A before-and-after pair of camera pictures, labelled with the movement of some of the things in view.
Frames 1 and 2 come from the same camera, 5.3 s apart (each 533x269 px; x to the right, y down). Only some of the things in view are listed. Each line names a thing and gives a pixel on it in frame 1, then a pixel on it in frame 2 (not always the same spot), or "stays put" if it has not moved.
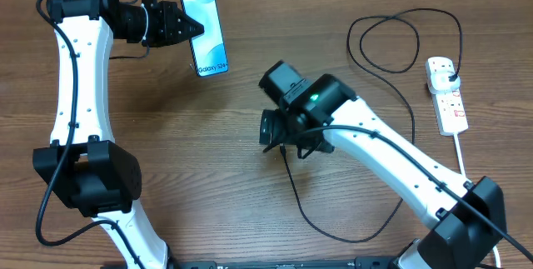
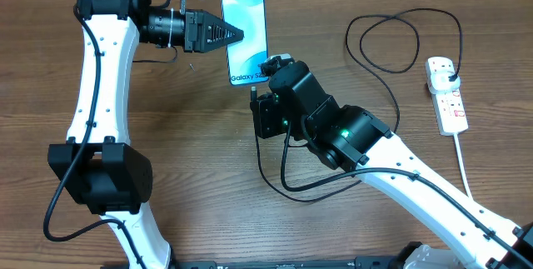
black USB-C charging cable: (299, 201) to (362, 33)
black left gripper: (171, 17) to (198, 35)
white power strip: (449, 107) stays put
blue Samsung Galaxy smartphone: (207, 47) to (246, 10)
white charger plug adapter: (440, 82) stays put
